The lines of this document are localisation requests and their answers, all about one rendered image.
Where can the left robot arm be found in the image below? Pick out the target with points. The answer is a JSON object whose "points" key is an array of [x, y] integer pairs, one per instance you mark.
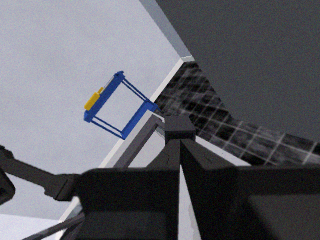
{"points": [[57, 186]]}

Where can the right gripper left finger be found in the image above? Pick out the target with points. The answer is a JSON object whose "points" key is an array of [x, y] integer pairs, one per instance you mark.
{"points": [[136, 188]]}

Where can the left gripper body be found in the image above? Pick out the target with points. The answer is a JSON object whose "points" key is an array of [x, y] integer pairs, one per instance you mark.
{"points": [[7, 189]]}

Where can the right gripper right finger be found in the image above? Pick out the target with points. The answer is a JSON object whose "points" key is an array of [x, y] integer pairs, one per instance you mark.
{"points": [[218, 188]]}

